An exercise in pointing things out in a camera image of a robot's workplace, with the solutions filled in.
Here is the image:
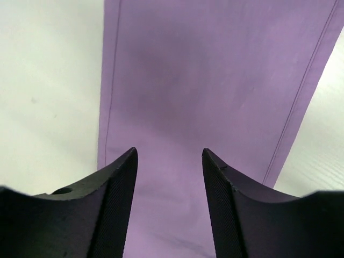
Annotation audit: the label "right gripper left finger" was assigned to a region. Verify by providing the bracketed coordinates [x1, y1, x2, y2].
[1, 148, 138, 258]

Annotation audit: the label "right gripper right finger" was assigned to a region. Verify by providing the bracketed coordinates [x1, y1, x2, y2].
[202, 149, 343, 257]

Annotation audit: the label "purple trousers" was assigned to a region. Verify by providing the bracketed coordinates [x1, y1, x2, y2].
[98, 0, 343, 257]

